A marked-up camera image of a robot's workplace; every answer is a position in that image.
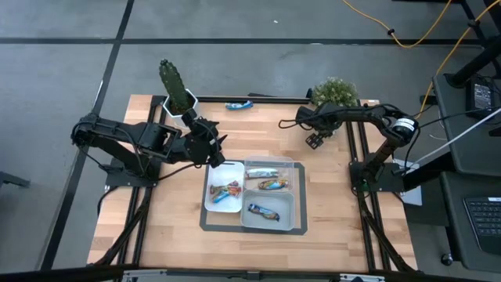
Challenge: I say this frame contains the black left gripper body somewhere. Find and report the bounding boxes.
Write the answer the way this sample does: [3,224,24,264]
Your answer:
[182,118,221,165]

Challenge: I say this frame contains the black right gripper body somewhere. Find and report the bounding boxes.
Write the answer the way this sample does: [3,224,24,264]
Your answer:
[295,104,342,135]

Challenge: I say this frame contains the dark blue granola bar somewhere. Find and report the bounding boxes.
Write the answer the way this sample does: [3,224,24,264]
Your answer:
[247,203,281,222]

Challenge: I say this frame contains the light blue granola bar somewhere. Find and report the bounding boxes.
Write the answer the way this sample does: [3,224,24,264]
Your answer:
[224,99,254,111]
[211,190,232,204]

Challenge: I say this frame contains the silver white granola bar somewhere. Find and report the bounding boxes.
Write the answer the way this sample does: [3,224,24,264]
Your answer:
[245,168,280,180]

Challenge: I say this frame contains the orange blue granola bar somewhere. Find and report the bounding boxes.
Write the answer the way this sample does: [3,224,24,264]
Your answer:
[258,178,290,191]

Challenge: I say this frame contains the bushy green flowering plant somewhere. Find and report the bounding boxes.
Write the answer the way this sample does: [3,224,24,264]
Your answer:
[310,76,359,109]

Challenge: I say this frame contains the white hexagonal plant pot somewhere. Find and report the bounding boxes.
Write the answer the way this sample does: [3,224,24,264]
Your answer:
[162,89,200,128]

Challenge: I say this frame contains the clear plastic bin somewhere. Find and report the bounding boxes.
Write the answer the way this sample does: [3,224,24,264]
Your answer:
[243,155,296,194]

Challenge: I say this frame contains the dark grey table mat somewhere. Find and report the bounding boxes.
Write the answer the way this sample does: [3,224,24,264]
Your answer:
[199,159,308,237]

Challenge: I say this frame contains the tall green cactus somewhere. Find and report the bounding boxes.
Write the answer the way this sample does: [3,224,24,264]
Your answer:
[158,58,193,114]

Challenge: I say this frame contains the pale grey plastic bin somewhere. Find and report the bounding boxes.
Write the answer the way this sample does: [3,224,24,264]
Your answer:
[240,189,296,232]

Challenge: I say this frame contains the white slanted rod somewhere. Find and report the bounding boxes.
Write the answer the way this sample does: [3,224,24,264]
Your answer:
[413,107,501,166]

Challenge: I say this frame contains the dark grey side desk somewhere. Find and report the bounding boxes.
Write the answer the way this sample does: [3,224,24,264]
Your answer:
[431,71,501,178]

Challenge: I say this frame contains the black power adapter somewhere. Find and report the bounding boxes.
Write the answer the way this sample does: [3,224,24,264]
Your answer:
[464,77,495,120]

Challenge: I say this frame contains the black stand pole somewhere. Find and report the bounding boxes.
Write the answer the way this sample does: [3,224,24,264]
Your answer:
[447,34,501,89]

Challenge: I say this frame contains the dark grey laptop desk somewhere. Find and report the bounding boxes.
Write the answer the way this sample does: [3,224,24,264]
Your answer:
[438,171,501,273]

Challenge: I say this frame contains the black laptop keyboard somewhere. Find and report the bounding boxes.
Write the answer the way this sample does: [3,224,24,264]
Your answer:
[463,195,501,256]

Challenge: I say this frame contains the white bin with handle cutout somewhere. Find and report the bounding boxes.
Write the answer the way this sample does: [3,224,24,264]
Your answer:
[204,161,246,214]

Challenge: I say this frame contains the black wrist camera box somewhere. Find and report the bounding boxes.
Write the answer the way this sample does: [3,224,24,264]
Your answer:
[181,108,199,127]

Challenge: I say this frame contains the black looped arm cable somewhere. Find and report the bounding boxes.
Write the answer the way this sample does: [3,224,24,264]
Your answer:
[278,118,312,131]

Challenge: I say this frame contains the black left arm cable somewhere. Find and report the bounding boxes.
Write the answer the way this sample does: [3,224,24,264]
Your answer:
[154,161,207,183]

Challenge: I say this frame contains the black aluminium frame rail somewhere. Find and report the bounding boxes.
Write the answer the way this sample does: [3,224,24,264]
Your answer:
[344,99,377,272]
[355,99,416,273]
[131,95,168,268]
[151,95,315,104]
[0,264,501,282]
[93,95,157,268]

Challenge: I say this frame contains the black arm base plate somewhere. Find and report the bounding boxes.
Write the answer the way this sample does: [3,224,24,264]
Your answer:
[104,155,162,189]
[348,159,406,193]

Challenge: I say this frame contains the yellow floor cable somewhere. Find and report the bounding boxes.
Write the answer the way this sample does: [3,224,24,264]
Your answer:
[414,0,501,118]
[341,0,453,49]

